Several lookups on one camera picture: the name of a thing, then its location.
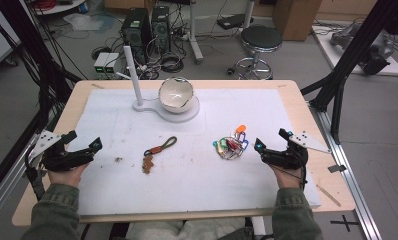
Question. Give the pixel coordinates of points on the black round stool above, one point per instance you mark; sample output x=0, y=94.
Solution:
x=261, y=37

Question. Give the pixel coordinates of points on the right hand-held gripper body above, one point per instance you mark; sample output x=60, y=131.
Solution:
x=287, y=159

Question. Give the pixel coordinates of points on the thin wooden stick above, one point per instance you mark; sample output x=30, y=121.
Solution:
x=328, y=195

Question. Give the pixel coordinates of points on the white power supply box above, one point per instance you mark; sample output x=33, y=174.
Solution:
x=112, y=64
x=102, y=63

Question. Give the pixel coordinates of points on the white bowl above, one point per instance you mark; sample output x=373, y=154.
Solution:
x=175, y=95

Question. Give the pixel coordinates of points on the white platform board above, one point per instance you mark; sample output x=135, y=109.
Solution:
x=395, y=68

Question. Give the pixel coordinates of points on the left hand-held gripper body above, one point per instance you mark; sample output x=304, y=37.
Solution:
x=58, y=160

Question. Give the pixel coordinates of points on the black computer tower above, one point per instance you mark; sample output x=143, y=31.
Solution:
x=161, y=28
x=136, y=30

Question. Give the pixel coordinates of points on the clear plastic sheet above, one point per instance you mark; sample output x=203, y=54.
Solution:
x=83, y=22

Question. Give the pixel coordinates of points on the white table mat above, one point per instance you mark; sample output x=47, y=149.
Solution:
x=187, y=180

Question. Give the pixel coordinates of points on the wooden table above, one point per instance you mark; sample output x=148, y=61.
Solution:
x=330, y=186

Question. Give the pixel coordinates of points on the black metal frame strut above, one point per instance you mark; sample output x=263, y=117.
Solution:
x=350, y=53
x=30, y=50

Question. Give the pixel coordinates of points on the aluminium rail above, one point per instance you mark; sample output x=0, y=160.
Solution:
x=353, y=186
x=10, y=186

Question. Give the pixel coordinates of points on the small black clip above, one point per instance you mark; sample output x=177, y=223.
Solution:
x=337, y=168

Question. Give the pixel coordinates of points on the round white table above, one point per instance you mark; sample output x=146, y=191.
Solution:
x=58, y=6

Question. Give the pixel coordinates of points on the white metal desk leg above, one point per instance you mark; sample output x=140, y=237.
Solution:
x=195, y=33

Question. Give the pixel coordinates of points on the wooden cabinet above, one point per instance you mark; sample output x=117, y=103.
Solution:
x=297, y=18

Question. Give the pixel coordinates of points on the white stand with pole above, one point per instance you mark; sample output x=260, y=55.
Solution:
x=135, y=80

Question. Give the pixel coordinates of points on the grey machine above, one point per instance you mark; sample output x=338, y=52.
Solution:
x=373, y=50

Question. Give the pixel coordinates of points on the flat black box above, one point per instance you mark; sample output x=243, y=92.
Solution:
x=233, y=20

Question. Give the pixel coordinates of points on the person's right hand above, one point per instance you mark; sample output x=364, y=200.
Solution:
x=288, y=180

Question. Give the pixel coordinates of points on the person's left hand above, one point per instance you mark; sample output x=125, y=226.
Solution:
x=67, y=178

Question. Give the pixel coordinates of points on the person's legs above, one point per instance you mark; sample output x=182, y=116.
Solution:
x=187, y=230

